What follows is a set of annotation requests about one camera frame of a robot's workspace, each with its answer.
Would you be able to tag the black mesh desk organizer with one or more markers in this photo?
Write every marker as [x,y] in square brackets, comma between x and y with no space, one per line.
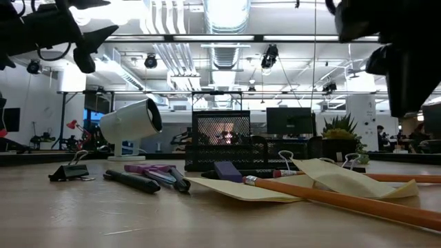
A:
[220,155]

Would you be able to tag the dark wall screen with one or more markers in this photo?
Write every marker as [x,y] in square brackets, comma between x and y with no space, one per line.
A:
[12,120]

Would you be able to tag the black aluminium table frame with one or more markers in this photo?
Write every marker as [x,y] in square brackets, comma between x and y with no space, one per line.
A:
[34,158]

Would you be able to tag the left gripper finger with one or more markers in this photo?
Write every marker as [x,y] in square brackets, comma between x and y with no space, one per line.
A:
[96,37]
[85,62]

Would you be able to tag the purple eraser block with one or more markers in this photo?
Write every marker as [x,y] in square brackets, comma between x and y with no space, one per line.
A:
[227,171]

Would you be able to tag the black hanging box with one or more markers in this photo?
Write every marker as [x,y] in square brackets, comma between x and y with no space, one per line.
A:
[98,103]

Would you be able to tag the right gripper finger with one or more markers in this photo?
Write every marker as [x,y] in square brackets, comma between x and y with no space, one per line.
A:
[377,62]

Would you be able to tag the yellow sticky sheet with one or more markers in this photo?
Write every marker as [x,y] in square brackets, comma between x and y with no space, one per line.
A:
[344,179]

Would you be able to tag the yellow sticky note pad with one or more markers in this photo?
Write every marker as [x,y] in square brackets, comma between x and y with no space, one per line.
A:
[241,191]

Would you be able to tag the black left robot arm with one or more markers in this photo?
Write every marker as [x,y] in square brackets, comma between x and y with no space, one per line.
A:
[7,34]

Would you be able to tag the white spotlight lamp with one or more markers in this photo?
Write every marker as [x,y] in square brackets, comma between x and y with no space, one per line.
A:
[127,124]

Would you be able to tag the red desk lamp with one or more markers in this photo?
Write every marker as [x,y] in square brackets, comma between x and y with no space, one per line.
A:
[71,124]

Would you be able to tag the person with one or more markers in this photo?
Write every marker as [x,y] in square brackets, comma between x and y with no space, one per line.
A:
[418,136]
[380,137]

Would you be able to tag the black binder clip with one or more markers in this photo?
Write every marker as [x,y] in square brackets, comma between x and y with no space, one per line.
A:
[69,171]
[356,169]
[285,151]

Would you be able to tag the silver ventilation duct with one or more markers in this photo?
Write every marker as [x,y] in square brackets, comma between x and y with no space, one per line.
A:
[225,17]

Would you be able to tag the orange pencil with eraser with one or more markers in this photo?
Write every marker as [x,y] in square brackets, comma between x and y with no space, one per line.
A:
[286,173]
[344,203]

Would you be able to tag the black ceiling spotlight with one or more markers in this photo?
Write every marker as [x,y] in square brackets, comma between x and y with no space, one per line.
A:
[270,55]
[33,67]
[151,62]
[330,87]

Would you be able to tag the potted green succulent plant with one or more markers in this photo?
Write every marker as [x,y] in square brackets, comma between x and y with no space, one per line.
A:
[339,148]

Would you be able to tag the black overhead rig bar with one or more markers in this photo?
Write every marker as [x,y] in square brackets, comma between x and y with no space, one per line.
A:
[259,38]

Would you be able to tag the black pen with clip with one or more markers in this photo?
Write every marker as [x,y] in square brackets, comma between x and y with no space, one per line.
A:
[132,180]

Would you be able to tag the dark grey pen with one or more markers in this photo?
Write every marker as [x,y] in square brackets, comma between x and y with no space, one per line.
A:
[180,180]

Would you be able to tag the black computer monitor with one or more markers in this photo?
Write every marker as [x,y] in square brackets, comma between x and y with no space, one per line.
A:
[432,120]
[289,120]

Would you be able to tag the black marker pen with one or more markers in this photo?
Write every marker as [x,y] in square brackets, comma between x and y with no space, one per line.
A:
[256,173]

